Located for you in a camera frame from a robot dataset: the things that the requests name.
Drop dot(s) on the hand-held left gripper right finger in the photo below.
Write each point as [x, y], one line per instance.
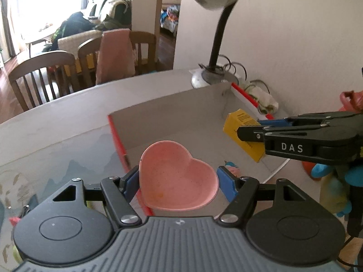
[227, 182]

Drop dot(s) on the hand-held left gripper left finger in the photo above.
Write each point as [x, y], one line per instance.
[131, 181]

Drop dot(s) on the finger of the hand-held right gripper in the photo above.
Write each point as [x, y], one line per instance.
[251, 133]
[275, 122]

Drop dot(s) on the yellow small carton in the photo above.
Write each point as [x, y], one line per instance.
[235, 121]

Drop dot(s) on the pink heart-shaped bowl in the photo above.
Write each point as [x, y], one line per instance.
[175, 175]

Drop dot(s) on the red cardboard box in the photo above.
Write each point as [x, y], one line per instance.
[170, 124]

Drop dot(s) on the red binder clip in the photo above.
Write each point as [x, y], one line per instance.
[14, 221]

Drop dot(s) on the person's right hand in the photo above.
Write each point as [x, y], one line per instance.
[320, 172]

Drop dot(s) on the small pink blue toy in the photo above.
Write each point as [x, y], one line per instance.
[234, 170]

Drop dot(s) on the pink plastic object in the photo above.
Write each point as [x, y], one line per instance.
[353, 100]

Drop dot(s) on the yellow green soft object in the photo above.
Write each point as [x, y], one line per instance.
[336, 198]

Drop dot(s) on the mountain print table mat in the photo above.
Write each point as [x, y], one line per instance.
[56, 158]

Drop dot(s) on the yellow seat cushion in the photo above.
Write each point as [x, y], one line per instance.
[69, 69]

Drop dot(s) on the dark wooden chair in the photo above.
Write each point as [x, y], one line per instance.
[144, 38]
[88, 45]
[42, 59]

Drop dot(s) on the beige sofa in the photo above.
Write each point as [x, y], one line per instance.
[76, 38]

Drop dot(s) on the dark bag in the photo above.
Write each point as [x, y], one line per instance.
[75, 22]

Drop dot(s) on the white low table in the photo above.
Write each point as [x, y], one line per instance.
[37, 36]

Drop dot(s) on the pile of clothes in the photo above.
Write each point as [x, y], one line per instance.
[113, 8]

